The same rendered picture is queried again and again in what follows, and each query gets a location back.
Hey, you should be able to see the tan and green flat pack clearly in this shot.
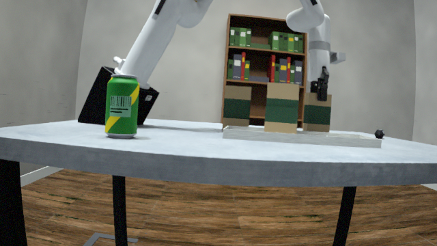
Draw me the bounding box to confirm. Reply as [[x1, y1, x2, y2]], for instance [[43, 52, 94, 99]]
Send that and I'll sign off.
[[264, 83, 299, 134], [222, 85, 251, 131], [302, 92, 332, 133]]

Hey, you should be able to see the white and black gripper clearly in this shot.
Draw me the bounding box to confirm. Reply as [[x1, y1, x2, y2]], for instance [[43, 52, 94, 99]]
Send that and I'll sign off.
[[308, 49, 330, 101]]

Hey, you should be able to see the green drink can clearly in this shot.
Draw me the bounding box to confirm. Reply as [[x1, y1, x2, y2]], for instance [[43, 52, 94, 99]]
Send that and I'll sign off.
[[105, 74, 139, 139]]

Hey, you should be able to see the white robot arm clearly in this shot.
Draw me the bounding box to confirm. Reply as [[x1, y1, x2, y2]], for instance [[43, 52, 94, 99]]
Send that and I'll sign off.
[[113, 0, 346, 90]]

